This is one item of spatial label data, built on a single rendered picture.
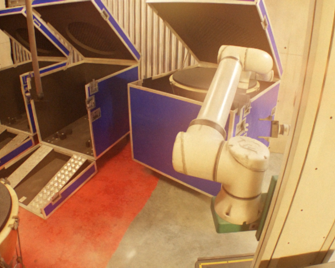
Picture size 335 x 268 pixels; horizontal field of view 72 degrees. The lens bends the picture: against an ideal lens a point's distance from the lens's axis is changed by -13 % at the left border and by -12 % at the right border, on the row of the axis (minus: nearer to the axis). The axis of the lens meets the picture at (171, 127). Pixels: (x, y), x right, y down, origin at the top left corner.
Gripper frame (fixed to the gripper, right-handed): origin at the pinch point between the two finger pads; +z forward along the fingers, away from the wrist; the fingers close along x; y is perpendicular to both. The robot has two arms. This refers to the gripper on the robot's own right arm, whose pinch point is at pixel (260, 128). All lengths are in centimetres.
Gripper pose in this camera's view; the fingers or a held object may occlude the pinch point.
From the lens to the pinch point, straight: 204.6
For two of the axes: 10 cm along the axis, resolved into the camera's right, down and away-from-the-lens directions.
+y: -1.5, 0.2, -9.9
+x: -0.6, 10.0, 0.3
